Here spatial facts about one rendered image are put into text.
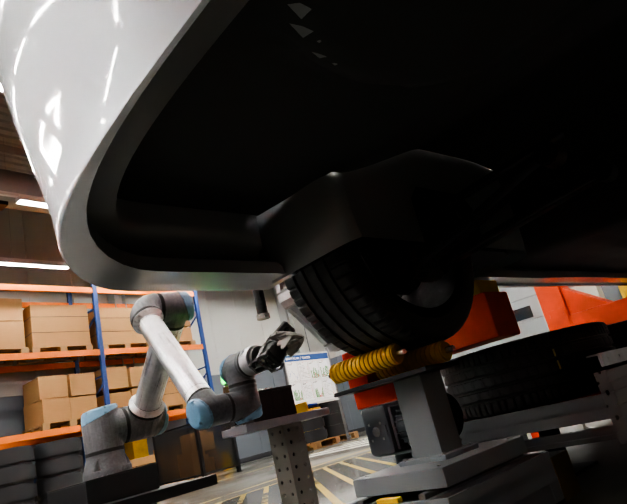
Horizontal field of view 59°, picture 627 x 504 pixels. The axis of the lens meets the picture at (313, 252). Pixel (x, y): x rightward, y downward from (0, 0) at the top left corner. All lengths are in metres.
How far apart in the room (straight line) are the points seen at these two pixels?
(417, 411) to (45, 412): 10.66
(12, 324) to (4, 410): 1.84
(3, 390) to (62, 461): 4.18
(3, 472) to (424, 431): 7.62
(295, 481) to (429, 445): 0.83
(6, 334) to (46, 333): 0.74
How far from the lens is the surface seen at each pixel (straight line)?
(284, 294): 1.61
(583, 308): 3.95
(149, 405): 2.50
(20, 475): 8.83
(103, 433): 2.50
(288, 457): 2.30
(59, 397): 12.11
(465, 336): 2.05
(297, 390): 11.07
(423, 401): 1.59
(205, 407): 1.75
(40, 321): 12.30
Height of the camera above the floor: 0.37
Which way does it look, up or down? 17 degrees up
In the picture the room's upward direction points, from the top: 14 degrees counter-clockwise
